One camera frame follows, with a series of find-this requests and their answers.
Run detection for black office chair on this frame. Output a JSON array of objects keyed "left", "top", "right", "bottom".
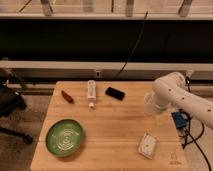
[{"left": 0, "top": 68, "right": 33, "bottom": 144}]

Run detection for blue box on floor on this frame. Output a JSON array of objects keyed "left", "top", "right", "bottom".
[{"left": 172, "top": 112, "right": 188, "bottom": 129}]

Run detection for black smartphone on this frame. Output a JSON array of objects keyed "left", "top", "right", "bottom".
[{"left": 105, "top": 87, "right": 125, "bottom": 101}]

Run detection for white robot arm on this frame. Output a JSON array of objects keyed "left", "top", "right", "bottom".
[{"left": 152, "top": 72, "right": 213, "bottom": 129}]

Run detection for green ceramic plate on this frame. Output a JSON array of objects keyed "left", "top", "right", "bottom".
[{"left": 45, "top": 119, "right": 84, "bottom": 157}]

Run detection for white wall outlet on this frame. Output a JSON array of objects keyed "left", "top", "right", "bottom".
[{"left": 96, "top": 71, "right": 101, "bottom": 78}]

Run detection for black floor cables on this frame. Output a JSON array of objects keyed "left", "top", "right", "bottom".
[{"left": 178, "top": 76, "right": 213, "bottom": 171}]

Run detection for black hanging cable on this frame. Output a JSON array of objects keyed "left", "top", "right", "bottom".
[{"left": 111, "top": 10, "right": 150, "bottom": 81}]

